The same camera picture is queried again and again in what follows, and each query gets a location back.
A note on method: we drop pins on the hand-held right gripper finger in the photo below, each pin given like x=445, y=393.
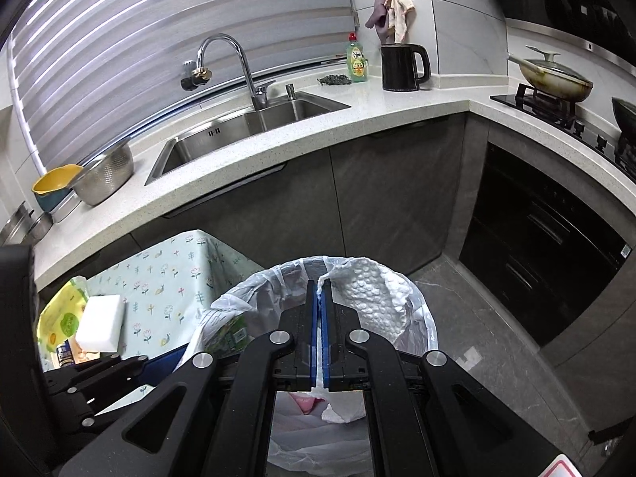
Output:
x=314, y=338
x=326, y=338

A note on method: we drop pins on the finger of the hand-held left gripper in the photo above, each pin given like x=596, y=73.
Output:
x=79, y=407
x=94, y=370

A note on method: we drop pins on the white paper towel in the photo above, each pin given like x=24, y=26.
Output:
x=367, y=298

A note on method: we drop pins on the green printed packet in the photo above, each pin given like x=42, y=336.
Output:
x=226, y=335

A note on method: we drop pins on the bin with white liner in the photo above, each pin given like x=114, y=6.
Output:
x=422, y=318

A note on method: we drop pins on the white sponge block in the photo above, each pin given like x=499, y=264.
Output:
x=102, y=323

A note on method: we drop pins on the yellow-green wipes packet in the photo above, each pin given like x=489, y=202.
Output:
x=59, y=323

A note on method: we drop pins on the stacked steel pots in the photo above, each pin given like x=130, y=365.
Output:
x=22, y=228

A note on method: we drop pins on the grey base cabinet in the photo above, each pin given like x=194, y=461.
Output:
x=308, y=208

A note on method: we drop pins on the yellow and blue basin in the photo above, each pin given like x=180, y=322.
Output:
x=54, y=186

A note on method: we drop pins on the steel colander bowl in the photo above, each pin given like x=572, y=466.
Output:
x=107, y=176

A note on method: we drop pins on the steel sink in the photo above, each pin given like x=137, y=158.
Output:
x=238, y=129

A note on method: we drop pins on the black built-in oven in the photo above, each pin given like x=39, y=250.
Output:
x=536, y=243

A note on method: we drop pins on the dark scrubbing pad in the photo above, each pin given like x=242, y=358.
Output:
x=334, y=79

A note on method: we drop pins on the green dish soap bottle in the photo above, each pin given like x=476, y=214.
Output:
x=356, y=62

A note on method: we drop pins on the black electric kettle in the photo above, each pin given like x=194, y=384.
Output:
x=400, y=67

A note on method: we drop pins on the chrome faucet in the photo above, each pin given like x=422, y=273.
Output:
x=243, y=64

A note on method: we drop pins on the black gas stove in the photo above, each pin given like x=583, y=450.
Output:
x=571, y=119

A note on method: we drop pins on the grey window blind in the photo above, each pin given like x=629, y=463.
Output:
x=174, y=35

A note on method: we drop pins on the hanging dish cloths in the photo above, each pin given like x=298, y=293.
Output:
x=392, y=5

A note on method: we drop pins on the wok with lid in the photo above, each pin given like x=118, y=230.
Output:
x=551, y=79

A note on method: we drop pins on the dark frying pan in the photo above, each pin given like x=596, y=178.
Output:
x=625, y=119

